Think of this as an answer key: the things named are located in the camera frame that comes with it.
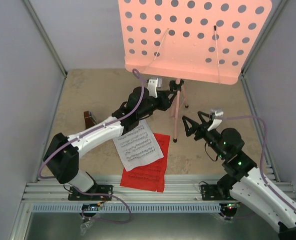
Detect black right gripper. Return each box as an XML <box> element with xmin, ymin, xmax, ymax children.
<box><xmin>183</xmin><ymin>110</ymin><xmax>227</xmax><ymax>159</ymax></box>

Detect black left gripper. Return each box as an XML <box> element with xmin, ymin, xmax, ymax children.
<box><xmin>137</xmin><ymin>90</ymin><xmax>176</xmax><ymax>119</ymax></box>

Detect white sheet music page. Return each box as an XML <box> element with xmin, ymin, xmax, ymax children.
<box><xmin>113</xmin><ymin>120</ymin><xmax>164</xmax><ymax>172</ymax></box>

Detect pink music stand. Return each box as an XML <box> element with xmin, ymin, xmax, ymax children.
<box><xmin>117</xmin><ymin>0</ymin><xmax>273</xmax><ymax>143</ymax></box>

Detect red paper sheet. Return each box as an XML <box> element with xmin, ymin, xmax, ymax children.
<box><xmin>120</xmin><ymin>133</ymin><xmax>170</xmax><ymax>193</ymax></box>

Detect brown wooden metronome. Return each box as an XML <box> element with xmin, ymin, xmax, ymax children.
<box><xmin>83</xmin><ymin>110</ymin><xmax>98</xmax><ymax>129</ymax></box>

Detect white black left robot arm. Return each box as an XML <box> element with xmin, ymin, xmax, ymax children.
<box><xmin>43</xmin><ymin>87</ymin><xmax>176</xmax><ymax>200</ymax></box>

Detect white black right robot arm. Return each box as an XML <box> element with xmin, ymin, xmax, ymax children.
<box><xmin>182</xmin><ymin>110</ymin><xmax>296</xmax><ymax>240</ymax></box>

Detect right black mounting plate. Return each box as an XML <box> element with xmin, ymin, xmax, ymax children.
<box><xmin>199</xmin><ymin>184</ymin><xmax>228</xmax><ymax>201</ymax></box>

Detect black mounting plate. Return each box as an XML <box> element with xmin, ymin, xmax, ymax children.
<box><xmin>199</xmin><ymin>184</ymin><xmax>228</xmax><ymax>201</ymax></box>
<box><xmin>68</xmin><ymin>184</ymin><xmax>113</xmax><ymax>202</ymax></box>

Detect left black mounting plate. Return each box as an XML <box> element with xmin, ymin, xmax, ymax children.
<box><xmin>68</xmin><ymin>184</ymin><xmax>113</xmax><ymax>202</ymax></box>

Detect clear plastic bag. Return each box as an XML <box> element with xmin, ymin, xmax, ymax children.
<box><xmin>80</xmin><ymin>217</ymin><xmax>97</xmax><ymax>236</ymax></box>

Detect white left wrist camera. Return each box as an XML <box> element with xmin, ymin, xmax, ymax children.
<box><xmin>147</xmin><ymin>77</ymin><xmax>162</xmax><ymax>98</ymax></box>

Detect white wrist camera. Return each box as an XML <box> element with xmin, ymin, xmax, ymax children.
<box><xmin>147</xmin><ymin>77</ymin><xmax>162</xmax><ymax>98</ymax></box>
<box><xmin>207</xmin><ymin>108</ymin><xmax>223</xmax><ymax>132</ymax></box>

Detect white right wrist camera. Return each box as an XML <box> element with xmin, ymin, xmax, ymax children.
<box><xmin>207</xmin><ymin>108</ymin><xmax>223</xmax><ymax>132</ymax></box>

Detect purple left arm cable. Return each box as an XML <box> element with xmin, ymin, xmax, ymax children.
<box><xmin>38</xmin><ymin>68</ymin><xmax>147</xmax><ymax>179</ymax></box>

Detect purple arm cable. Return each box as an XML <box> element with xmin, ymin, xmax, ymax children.
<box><xmin>38</xmin><ymin>68</ymin><xmax>147</xmax><ymax>179</ymax></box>
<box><xmin>221</xmin><ymin>115</ymin><xmax>296</xmax><ymax>220</ymax></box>

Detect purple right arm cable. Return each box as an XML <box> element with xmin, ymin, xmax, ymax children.
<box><xmin>221</xmin><ymin>115</ymin><xmax>296</xmax><ymax>220</ymax></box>

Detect aluminium right corner frame post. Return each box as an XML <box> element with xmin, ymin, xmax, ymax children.
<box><xmin>239</xmin><ymin>0</ymin><xmax>290</xmax><ymax>182</ymax></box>

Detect aluminium corner frame post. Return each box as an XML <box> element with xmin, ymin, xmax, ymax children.
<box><xmin>22</xmin><ymin>0</ymin><xmax>68</xmax><ymax>78</ymax></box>
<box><xmin>239</xmin><ymin>0</ymin><xmax>290</xmax><ymax>182</ymax></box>

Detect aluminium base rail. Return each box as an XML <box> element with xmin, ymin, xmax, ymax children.
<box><xmin>22</xmin><ymin>174</ymin><xmax>221</xmax><ymax>204</ymax></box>

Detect aluminium left corner frame post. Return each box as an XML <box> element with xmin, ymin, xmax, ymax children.
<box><xmin>22</xmin><ymin>0</ymin><xmax>68</xmax><ymax>78</ymax></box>

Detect grey slotted cable duct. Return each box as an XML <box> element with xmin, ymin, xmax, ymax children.
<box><xmin>32</xmin><ymin>202</ymin><xmax>221</xmax><ymax>214</ymax></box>

